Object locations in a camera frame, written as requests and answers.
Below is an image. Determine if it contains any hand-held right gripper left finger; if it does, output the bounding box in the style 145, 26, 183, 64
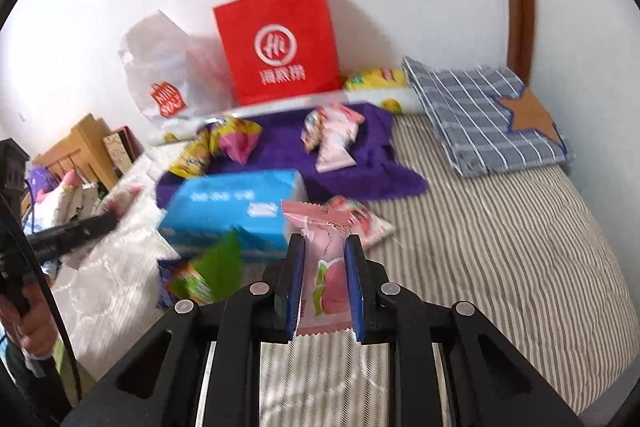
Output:
60, 234, 307, 427

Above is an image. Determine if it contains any purple towel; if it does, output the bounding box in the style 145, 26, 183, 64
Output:
155, 103, 430, 208

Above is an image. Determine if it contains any striped bed sheet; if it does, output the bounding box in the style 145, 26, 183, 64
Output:
50, 114, 628, 415

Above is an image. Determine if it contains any black cable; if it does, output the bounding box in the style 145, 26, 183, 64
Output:
0, 199, 81, 408

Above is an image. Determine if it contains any white plastic shopping bag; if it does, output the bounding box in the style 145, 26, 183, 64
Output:
117, 9, 236, 130

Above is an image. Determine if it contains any pink peach candy packet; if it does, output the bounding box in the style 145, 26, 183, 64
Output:
281, 199, 363, 338

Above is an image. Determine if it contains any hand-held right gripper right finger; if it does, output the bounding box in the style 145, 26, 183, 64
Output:
344, 234, 583, 427

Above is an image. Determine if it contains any brown patterned box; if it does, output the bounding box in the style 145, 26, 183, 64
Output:
102, 127, 146, 178

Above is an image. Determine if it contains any green snack packet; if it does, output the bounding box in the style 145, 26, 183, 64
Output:
192, 229, 246, 303

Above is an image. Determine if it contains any purple plush toy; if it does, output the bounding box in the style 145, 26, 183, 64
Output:
27, 167, 53, 195

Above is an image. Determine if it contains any yellow pink snack packet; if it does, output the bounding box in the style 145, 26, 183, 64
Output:
197, 117, 263, 165

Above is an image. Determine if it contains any pink white snack packet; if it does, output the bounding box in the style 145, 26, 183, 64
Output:
322, 196, 397, 250

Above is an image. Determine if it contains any pink white plush toy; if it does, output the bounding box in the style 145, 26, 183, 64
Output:
25, 169, 103, 238

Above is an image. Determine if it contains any grey checked cloth with star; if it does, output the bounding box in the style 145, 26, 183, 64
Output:
401, 56, 576, 178

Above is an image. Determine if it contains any blue tissue pack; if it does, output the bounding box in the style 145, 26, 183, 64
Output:
157, 169, 307, 264

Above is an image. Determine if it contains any pink panda print snack packet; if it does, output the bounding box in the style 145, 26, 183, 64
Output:
300, 104, 368, 152

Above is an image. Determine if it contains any yellow green drink packet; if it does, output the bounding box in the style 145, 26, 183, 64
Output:
344, 67, 408, 92

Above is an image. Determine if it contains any wooden headboard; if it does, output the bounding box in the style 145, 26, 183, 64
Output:
32, 114, 123, 190

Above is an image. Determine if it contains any duck print rolled mat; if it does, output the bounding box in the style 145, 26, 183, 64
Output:
150, 88, 418, 146

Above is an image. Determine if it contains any person's left hand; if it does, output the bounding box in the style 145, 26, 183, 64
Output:
0, 279, 58, 360

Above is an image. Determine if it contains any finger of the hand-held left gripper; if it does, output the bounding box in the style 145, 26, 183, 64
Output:
25, 212, 121, 260

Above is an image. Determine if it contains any red paper bag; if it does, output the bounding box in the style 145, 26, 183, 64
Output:
212, 0, 346, 106

